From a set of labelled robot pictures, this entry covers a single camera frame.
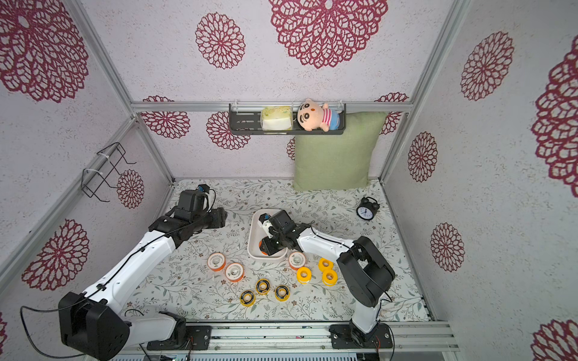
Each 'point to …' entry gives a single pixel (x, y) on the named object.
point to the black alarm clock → (367, 208)
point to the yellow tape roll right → (329, 277)
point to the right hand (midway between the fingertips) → (261, 244)
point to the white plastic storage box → (256, 233)
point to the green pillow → (338, 161)
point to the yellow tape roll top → (325, 264)
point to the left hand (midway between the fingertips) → (219, 215)
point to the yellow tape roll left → (303, 274)
